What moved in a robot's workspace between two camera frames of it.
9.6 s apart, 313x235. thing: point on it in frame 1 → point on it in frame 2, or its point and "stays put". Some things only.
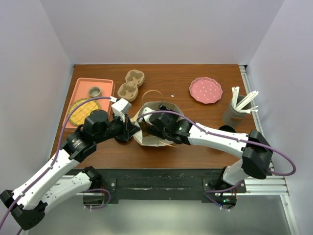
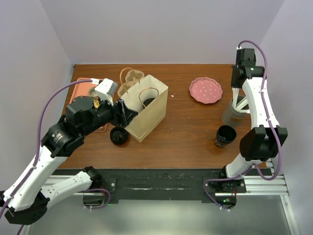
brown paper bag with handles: x=143 y=135 → x=148 y=98
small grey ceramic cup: x=95 y=91 stays put
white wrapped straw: x=248 y=110 stays put
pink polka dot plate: x=206 y=90 stays put
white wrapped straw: x=235 y=91 stays put
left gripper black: x=128 y=129 → x=121 y=114
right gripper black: x=153 y=129 → x=234 y=83
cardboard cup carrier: x=128 y=91 stays put
